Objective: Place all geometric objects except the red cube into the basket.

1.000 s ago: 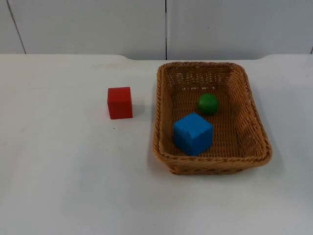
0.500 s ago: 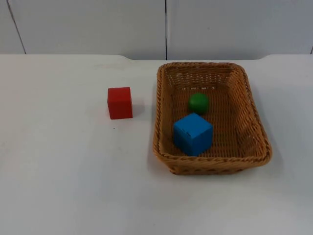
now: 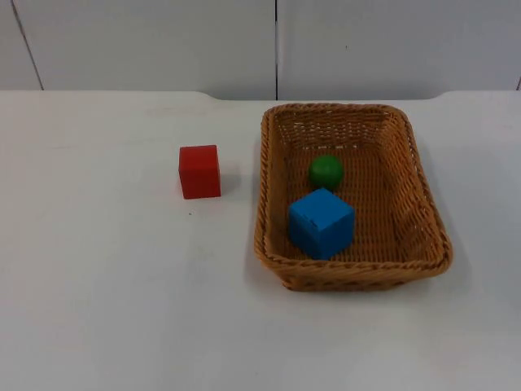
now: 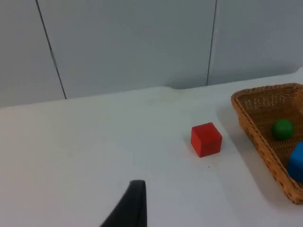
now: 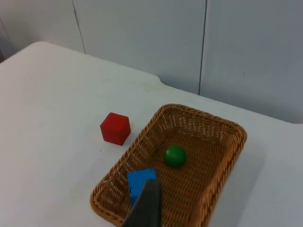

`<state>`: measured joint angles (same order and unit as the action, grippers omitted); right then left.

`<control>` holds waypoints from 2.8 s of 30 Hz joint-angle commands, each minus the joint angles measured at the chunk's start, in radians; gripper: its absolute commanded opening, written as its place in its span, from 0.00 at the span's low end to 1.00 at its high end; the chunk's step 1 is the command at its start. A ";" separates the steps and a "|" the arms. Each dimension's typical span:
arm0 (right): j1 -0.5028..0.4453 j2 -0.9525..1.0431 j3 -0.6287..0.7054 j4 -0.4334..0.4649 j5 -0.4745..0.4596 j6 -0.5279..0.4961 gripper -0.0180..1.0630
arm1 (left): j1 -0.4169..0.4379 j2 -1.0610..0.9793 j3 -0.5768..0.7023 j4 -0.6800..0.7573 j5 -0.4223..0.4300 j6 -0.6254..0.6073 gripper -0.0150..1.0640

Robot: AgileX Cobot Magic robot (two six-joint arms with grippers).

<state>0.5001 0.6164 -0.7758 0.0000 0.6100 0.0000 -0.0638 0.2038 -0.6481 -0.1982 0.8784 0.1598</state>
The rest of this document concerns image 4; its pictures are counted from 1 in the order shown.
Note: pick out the red cube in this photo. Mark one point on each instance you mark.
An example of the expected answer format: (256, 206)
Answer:
(206, 139)

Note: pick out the green ball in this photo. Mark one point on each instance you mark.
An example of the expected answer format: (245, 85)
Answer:
(282, 129)

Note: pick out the blue cube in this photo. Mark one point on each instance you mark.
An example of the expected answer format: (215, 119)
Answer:
(296, 163)

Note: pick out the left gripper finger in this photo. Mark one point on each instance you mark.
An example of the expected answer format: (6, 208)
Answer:
(132, 208)

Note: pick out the brown wicker basket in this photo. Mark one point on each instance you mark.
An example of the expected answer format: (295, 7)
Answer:
(262, 113)

